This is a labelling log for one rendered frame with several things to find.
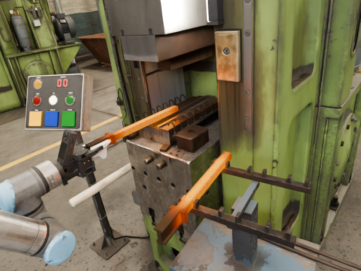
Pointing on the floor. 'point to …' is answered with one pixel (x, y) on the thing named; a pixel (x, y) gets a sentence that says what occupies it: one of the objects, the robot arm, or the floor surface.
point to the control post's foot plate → (104, 250)
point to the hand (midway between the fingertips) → (105, 139)
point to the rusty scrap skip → (97, 48)
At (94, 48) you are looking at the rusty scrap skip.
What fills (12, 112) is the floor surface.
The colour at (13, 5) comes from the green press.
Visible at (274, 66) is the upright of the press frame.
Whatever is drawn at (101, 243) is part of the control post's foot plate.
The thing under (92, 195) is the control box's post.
